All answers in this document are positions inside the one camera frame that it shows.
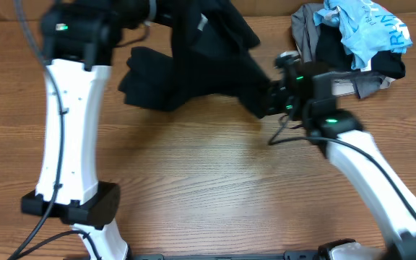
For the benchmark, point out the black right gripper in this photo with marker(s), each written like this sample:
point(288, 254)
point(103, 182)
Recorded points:
point(271, 94)

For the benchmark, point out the black polo shirt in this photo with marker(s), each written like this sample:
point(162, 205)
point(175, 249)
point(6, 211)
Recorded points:
point(210, 44)

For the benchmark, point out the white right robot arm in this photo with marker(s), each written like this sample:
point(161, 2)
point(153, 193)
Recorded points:
point(345, 143)

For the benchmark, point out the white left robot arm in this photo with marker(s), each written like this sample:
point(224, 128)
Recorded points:
point(78, 43)

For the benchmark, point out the white beige folded garment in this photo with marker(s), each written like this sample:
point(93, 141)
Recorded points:
point(316, 78)

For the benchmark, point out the black folded garment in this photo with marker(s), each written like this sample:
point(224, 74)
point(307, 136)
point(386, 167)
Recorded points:
point(330, 50)

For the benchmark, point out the grey folded garment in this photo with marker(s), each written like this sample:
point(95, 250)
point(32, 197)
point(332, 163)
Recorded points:
point(306, 36)

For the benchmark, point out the light blue printed shirt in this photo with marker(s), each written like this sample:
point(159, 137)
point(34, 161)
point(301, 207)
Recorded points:
point(366, 27)

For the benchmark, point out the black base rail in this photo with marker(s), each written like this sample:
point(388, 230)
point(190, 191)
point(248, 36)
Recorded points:
point(288, 255)

